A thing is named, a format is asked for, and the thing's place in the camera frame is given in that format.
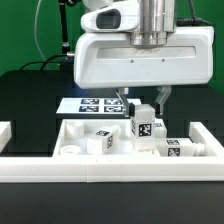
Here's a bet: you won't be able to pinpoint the white U-shaped obstacle fence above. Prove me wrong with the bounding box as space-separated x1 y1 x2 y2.
0 120 224 183

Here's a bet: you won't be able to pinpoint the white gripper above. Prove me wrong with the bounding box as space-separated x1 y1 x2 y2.
74 0 214 117

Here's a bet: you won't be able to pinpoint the white sheet with fiducial tags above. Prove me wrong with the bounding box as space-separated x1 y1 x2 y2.
55 97 142 115

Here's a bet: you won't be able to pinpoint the white left corner block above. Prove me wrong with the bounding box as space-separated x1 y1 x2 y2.
0 121 12 153

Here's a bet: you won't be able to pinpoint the black cables at base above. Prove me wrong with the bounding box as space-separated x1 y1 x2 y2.
19 51 78 72

